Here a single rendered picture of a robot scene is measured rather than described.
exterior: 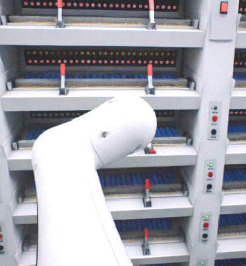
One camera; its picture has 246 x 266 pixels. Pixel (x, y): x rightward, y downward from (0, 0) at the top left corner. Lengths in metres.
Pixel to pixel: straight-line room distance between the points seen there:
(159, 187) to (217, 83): 0.41
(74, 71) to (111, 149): 0.53
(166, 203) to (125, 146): 0.50
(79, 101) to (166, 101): 0.27
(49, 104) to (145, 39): 0.34
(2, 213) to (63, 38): 0.58
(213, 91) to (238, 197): 0.41
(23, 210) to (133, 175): 0.41
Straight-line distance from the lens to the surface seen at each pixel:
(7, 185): 0.82
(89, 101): 0.71
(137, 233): 0.96
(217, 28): 0.80
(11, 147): 0.82
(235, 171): 1.07
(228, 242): 1.06
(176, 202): 0.87
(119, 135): 0.38
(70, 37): 0.73
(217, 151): 0.83
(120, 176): 0.92
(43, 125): 0.90
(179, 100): 0.75
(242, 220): 1.13
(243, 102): 0.85
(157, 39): 0.75
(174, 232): 0.99
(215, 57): 0.79
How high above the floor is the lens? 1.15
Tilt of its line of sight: 12 degrees down
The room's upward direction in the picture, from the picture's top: straight up
